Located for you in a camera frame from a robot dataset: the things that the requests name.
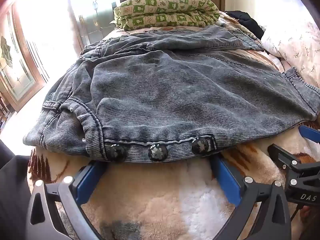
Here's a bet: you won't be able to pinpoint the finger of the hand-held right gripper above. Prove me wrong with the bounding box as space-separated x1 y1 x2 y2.
267 143 303 172
298 124 320 145

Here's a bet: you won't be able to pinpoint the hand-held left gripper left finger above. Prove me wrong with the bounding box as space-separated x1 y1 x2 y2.
25 159 107 240

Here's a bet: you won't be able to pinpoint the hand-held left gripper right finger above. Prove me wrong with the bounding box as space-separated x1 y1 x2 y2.
209 155 292 240

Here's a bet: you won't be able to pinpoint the grey corduroy pants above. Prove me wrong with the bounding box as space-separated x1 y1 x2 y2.
22 25 320 164

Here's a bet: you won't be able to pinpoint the patterned plush blanket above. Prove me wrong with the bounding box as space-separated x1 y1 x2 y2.
26 11 320 240

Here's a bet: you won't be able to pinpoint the person's dark trousers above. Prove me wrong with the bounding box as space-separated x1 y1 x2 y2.
0 140 35 240

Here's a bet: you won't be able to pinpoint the white floral pillow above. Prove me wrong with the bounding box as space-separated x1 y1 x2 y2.
260 12 320 88

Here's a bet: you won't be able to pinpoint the black garment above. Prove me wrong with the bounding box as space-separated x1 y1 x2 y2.
225 10 265 39

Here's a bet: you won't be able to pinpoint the wooden framed glass door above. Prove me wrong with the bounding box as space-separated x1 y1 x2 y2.
0 2 50 113

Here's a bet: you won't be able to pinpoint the green checkered folded quilt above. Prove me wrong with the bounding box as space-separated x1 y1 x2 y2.
113 0 220 30

